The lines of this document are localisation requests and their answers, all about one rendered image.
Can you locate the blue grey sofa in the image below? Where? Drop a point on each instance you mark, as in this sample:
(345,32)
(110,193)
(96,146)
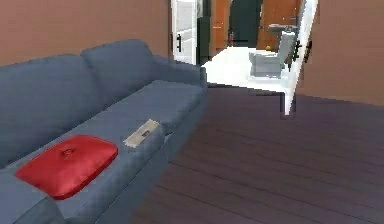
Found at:
(50,93)

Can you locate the white open room door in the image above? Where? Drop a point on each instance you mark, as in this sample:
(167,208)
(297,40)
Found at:
(301,56)

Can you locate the grey wall sink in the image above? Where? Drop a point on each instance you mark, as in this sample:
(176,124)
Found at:
(283,28)

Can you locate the small yellow object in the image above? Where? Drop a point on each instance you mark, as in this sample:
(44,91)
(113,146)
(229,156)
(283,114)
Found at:
(267,48)

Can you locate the red cushion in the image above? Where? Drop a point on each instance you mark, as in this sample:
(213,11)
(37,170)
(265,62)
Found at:
(66,165)

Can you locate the grey remote control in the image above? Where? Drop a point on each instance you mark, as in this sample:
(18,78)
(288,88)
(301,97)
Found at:
(141,133)

